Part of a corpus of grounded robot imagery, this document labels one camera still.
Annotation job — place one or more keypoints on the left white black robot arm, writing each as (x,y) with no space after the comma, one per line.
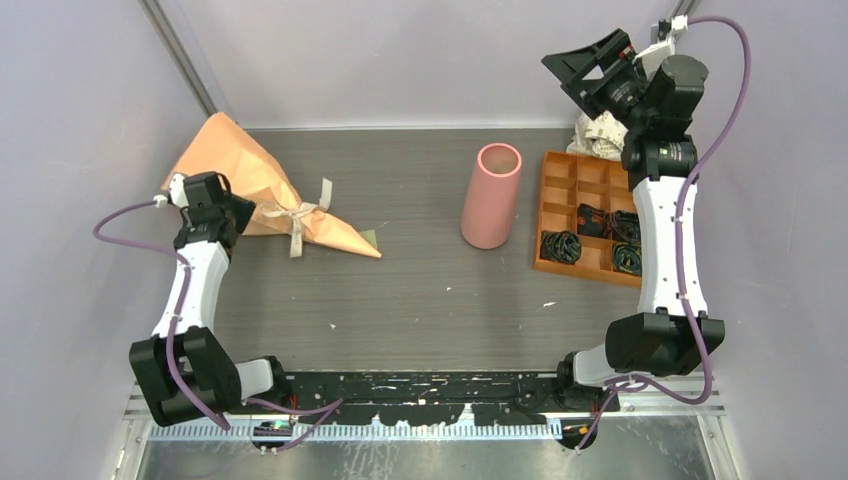
(183,371)

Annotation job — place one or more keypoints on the pink cylindrical vase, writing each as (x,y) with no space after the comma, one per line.
(489,207)

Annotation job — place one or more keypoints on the crumpled white patterned cloth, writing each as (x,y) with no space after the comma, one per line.
(601,137)

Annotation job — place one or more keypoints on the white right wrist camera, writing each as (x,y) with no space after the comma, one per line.
(664,35)

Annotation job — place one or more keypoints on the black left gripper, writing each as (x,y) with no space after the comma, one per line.
(244,209)

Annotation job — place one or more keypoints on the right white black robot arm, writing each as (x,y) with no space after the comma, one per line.
(672,332)

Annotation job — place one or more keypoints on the peach paper bouquet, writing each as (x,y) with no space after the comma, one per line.
(224,147)

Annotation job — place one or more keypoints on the aluminium front rail frame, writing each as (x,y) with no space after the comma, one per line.
(267,428)

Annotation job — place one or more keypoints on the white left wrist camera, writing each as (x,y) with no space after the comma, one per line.
(174,193)

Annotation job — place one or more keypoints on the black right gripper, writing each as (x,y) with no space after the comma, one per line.
(576,65)

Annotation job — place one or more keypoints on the orange compartment tray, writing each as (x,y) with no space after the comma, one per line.
(567,181)

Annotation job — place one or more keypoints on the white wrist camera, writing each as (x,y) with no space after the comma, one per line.
(664,35)
(174,193)

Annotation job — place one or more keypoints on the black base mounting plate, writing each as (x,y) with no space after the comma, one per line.
(507,398)

